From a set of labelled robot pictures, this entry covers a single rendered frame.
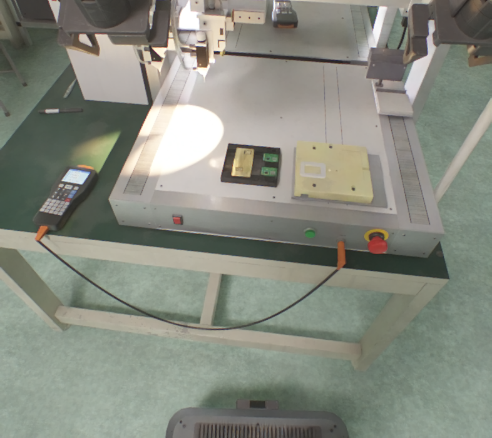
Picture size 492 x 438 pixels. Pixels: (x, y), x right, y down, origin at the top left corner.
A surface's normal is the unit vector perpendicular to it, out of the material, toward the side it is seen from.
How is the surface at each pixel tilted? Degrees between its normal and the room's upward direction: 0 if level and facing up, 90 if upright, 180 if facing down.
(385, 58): 90
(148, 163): 0
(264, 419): 0
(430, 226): 0
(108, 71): 90
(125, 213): 90
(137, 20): 30
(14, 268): 90
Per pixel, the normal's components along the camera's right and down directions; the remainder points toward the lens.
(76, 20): 0.00, -0.18
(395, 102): 0.01, -0.65
